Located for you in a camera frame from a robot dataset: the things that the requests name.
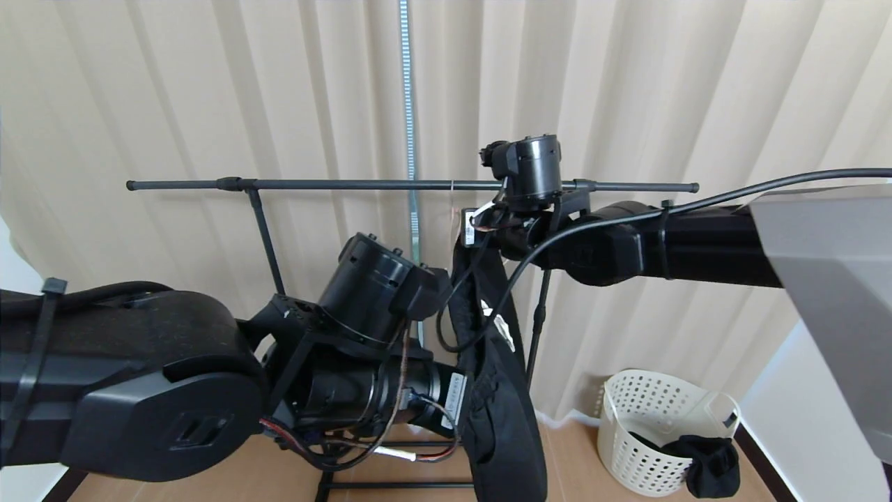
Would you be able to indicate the pink clothes hanger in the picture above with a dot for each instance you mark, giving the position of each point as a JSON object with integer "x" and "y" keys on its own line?
{"x": 454, "y": 216}

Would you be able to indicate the white laundry basket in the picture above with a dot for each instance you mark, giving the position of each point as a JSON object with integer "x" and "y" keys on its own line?
{"x": 648, "y": 404}

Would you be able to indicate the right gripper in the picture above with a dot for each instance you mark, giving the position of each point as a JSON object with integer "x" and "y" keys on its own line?
{"x": 516, "y": 233}

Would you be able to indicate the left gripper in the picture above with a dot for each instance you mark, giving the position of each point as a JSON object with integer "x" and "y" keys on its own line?
{"x": 348, "y": 390}

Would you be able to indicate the black clothes rack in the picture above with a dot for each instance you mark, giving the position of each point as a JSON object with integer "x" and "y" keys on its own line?
{"x": 313, "y": 185}

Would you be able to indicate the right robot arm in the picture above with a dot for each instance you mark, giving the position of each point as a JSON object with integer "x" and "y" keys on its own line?
{"x": 697, "y": 244}

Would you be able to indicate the beige curtain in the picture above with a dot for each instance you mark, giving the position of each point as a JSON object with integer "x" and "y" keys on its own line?
{"x": 209, "y": 104}

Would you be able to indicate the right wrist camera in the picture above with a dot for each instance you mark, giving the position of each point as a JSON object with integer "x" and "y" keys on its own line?
{"x": 495, "y": 162}

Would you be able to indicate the black garment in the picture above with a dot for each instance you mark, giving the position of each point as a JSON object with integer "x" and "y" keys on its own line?
{"x": 714, "y": 467}
{"x": 502, "y": 432}

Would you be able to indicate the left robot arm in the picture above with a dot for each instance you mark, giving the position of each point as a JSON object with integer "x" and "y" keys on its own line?
{"x": 139, "y": 383}

